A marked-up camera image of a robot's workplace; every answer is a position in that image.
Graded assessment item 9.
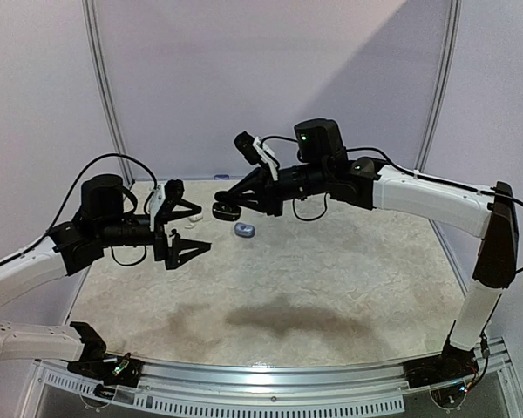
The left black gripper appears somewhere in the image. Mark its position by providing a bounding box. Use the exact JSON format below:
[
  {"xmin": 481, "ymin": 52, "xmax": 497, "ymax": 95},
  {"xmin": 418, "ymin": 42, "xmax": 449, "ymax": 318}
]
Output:
[{"xmin": 97, "ymin": 198, "xmax": 211, "ymax": 268}]

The black earbud case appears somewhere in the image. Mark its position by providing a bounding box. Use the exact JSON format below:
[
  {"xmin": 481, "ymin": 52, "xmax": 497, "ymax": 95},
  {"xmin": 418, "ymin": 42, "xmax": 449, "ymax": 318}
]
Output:
[{"xmin": 212, "ymin": 191, "xmax": 241, "ymax": 222}]

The purple earbud charging case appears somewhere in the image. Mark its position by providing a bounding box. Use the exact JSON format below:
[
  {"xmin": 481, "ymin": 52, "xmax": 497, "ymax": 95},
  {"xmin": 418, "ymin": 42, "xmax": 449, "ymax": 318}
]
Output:
[{"xmin": 234, "ymin": 222, "xmax": 256, "ymax": 239}]

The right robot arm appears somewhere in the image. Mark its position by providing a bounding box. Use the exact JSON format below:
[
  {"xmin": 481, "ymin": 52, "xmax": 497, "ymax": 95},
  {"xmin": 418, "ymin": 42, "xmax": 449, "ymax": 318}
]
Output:
[{"xmin": 212, "ymin": 118, "xmax": 519, "ymax": 380}]

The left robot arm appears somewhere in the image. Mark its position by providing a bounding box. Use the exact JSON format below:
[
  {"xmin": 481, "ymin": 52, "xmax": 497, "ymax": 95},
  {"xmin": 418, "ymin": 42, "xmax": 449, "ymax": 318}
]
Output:
[{"xmin": 0, "ymin": 174, "xmax": 211, "ymax": 378}]

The white earbud case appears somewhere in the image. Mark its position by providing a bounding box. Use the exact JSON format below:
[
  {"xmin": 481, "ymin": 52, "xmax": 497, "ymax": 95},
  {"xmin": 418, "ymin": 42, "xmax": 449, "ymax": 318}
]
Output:
[{"xmin": 189, "ymin": 211, "xmax": 203, "ymax": 221}]

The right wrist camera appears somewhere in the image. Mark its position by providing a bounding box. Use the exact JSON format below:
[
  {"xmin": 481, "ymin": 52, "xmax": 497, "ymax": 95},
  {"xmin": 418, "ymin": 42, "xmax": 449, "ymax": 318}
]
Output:
[{"xmin": 234, "ymin": 131, "xmax": 280, "ymax": 181}]

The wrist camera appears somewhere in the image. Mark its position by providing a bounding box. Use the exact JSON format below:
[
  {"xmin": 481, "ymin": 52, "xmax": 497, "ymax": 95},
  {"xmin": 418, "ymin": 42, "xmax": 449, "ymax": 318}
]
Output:
[
  {"xmin": 234, "ymin": 131, "xmax": 280, "ymax": 181},
  {"xmin": 146, "ymin": 179, "xmax": 187, "ymax": 230}
]

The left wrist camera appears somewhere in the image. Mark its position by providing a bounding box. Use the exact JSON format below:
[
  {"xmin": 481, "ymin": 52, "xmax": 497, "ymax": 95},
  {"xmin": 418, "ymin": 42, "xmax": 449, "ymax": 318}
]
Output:
[{"xmin": 146, "ymin": 179, "xmax": 187, "ymax": 230}]

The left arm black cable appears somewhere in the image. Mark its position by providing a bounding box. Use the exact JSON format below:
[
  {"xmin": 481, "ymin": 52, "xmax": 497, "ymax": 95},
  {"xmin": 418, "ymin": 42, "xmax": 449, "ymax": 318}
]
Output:
[{"xmin": 0, "ymin": 152, "xmax": 160, "ymax": 275}]

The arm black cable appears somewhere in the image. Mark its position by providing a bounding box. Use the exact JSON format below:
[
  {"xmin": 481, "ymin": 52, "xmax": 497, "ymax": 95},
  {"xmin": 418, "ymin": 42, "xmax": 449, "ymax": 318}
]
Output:
[
  {"xmin": 261, "ymin": 134, "xmax": 523, "ymax": 274},
  {"xmin": 0, "ymin": 152, "xmax": 160, "ymax": 275}
]

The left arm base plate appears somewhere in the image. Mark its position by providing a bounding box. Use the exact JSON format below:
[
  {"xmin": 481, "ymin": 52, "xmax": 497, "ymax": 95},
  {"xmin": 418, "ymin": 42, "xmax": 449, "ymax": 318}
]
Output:
[{"xmin": 67, "ymin": 354, "xmax": 145, "ymax": 388}]

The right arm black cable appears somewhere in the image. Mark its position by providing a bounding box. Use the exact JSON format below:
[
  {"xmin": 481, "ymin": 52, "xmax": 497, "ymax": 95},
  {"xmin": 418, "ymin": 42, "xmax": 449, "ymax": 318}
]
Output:
[{"xmin": 261, "ymin": 134, "xmax": 523, "ymax": 274}]

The aluminium front rail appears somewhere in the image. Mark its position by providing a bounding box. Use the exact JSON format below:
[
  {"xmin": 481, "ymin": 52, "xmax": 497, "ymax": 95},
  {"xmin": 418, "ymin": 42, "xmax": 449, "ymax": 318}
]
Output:
[{"xmin": 24, "ymin": 339, "xmax": 523, "ymax": 417}]

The right aluminium corner post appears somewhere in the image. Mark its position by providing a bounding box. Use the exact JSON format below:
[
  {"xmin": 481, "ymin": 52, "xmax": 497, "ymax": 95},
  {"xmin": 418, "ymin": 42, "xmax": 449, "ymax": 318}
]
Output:
[{"xmin": 415, "ymin": 0, "xmax": 462, "ymax": 171}]

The aluminium corner post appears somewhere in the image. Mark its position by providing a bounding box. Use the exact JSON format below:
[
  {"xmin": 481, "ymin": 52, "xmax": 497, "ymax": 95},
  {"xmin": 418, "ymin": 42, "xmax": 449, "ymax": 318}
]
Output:
[
  {"xmin": 415, "ymin": 0, "xmax": 462, "ymax": 171},
  {"xmin": 81, "ymin": 0, "xmax": 134, "ymax": 184}
]

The left aluminium corner post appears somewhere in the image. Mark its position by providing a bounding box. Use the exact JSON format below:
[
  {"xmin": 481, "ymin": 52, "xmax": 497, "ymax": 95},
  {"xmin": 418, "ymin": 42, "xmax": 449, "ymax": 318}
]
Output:
[{"xmin": 81, "ymin": 0, "xmax": 134, "ymax": 184}]

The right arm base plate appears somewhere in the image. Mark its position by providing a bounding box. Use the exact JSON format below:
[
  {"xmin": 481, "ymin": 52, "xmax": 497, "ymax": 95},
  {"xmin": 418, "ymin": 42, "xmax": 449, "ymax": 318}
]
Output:
[{"xmin": 402, "ymin": 354, "xmax": 489, "ymax": 392}]

